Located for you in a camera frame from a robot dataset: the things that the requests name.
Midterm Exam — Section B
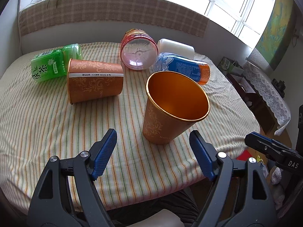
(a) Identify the green tea bottle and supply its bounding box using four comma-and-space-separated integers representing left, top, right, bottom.
31, 44, 83, 83

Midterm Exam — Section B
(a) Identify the lace-covered side table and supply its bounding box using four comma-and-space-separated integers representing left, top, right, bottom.
244, 48, 292, 136

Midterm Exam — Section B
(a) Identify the white plastic box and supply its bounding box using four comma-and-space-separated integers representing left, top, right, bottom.
157, 38, 195, 59

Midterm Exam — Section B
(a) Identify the striped cloth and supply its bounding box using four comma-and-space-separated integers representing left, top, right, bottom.
0, 42, 261, 216

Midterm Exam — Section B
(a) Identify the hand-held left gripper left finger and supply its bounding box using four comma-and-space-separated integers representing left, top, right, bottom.
27, 129, 117, 227

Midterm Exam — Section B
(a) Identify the red label clear bottle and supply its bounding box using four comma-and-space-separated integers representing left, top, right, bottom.
120, 28, 159, 71

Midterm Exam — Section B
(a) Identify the plaid cloth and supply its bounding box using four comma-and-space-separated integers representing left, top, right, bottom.
18, 0, 210, 51

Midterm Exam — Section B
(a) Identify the orange patterned cup white band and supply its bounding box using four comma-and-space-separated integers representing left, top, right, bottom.
66, 58, 124, 104

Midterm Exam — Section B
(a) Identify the dark wooden cabinet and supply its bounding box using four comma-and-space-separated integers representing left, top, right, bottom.
226, 73, 277, 134

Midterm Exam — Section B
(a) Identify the green carton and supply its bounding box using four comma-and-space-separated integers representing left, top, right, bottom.
219, 57, 245, 75

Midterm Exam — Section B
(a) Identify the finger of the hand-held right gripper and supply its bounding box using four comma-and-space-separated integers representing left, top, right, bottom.
244, 132, 295, 158

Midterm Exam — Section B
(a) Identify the red floor item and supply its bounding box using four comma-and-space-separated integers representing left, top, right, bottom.
236, 149, 258, 163

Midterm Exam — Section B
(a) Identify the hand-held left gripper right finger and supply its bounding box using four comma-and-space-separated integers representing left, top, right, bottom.
189, 130, 278, 227

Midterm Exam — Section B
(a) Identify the wall poster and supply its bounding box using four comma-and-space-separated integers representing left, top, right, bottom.
255, 0, 298, 71

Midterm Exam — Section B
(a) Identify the blue label orange bottle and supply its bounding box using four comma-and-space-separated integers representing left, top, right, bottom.
151, 51, 211, 86

